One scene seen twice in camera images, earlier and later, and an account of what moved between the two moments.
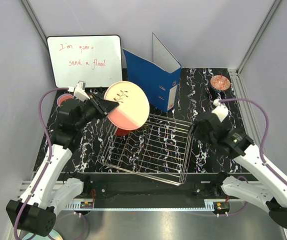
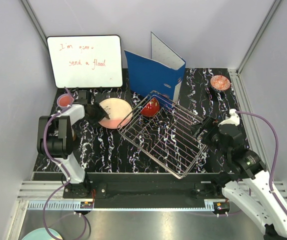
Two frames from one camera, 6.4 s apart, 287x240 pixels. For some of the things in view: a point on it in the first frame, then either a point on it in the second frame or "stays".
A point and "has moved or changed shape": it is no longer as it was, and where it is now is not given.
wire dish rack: [159, 148] has moved or changed shape
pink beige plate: [134, 106] has moved or changed shape
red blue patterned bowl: [221, 82] stays
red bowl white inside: [122, 132] → [151, 108]
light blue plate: [54, 233] stays
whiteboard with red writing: [95, 60] stays
